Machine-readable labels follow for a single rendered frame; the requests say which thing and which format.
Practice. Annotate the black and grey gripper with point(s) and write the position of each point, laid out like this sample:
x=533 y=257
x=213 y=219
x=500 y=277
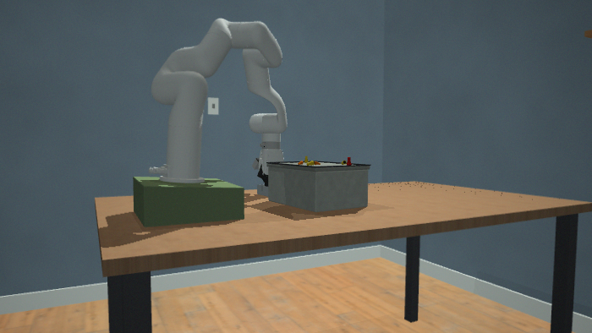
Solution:
x=268 y=155

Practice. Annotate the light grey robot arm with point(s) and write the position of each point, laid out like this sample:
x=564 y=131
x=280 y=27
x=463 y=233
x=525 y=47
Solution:
x=187 y=92

